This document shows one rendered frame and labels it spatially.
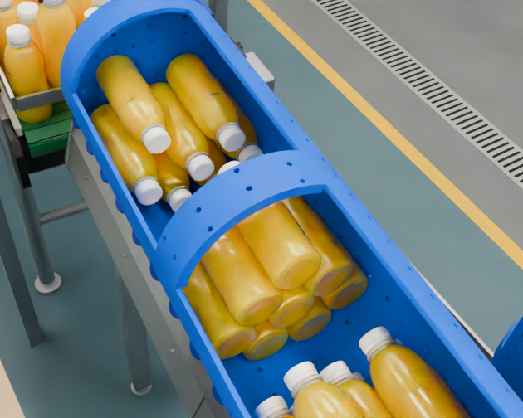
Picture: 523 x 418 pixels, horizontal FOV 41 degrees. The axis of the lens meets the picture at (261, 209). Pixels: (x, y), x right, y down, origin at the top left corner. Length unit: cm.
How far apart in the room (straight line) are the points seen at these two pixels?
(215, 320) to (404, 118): 211
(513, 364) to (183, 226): 82
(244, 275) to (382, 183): 178
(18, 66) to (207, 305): 63
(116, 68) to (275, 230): 44
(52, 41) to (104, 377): 108
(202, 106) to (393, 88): 202
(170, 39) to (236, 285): 51
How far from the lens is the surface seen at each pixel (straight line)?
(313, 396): 80
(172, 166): 113
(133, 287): 120
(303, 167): 87
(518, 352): 144
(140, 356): 187
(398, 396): 82
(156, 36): 120
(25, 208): 198
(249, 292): 85
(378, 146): 276
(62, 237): 239
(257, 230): 87
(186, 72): 114
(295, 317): 95
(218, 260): 89
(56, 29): 131
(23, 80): 136
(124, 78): 113
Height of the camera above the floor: 184
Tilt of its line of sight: 49 degrees down
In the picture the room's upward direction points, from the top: 6 degrees clockwise
